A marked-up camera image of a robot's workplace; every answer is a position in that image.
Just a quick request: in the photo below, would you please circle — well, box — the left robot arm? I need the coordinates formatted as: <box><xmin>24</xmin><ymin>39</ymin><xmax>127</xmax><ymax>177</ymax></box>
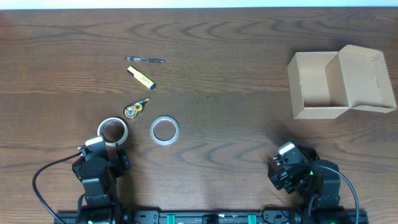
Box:
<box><xmin>72</xmin><ymin>141</ymin><xmax>133</xmax><ymax>224</ymax></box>

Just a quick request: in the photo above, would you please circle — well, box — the brown cardboard box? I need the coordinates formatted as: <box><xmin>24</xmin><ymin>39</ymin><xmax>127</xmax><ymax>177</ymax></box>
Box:
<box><xmin>287</xmin><ymin>45</ymin><xmax>397</xmax><ymax>119</ymax></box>

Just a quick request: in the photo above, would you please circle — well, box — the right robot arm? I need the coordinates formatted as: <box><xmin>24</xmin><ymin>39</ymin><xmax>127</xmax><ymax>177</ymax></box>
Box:
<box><xmin>268</xmin><ymin>142</ymin><xmax>359</xmax><ymax>223</ymax></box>

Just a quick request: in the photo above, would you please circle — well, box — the left black cable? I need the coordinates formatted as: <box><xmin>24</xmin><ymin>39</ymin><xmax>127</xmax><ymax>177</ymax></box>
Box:
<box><xmin>32</xmin><ymin>151</ymin><xmax>82</xmax><ymax>224</ymax></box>

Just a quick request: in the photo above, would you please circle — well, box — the clear tape roll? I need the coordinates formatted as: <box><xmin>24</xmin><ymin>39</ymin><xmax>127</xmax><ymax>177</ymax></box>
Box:
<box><xmin>149</xmin><ymin>116</ymin><xmax>180</xmax><ymax>146</ymax></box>

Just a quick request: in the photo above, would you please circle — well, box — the black ballpoint pen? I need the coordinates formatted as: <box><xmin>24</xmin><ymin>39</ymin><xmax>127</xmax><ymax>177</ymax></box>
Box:
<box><xmin>124</xmin><ymin>57</ymin><xmax>166</xmax><ymax>63</ymax></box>

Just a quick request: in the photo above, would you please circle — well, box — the yellow highlighter marker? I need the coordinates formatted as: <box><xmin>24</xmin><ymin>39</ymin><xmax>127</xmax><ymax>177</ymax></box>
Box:
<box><xmin>127</xmin><ymin>66</ymin><xmax>156</xmax><ymax>90</ymax></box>

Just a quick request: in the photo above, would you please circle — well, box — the beige masking tape roll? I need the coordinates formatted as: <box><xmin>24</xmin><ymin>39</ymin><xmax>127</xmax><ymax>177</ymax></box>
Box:
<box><xmin>97</xmin><ymin>117</ymin><xmax>129</xmax><ymax>147</ymax></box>

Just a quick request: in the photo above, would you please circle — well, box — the black mounting rail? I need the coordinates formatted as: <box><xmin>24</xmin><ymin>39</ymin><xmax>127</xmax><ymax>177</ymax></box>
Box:
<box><xmin>54</xmin><ymin>210</ymin><xmax>369</xmax><ymax>224</ymax></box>

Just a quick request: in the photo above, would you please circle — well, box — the yellow correction tape dispenser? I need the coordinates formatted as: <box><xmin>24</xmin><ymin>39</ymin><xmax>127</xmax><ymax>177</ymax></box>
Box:
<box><xmin>124</xmin><ymin>98</ymin><xmax>150</xmax><ymax>119</ymax></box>

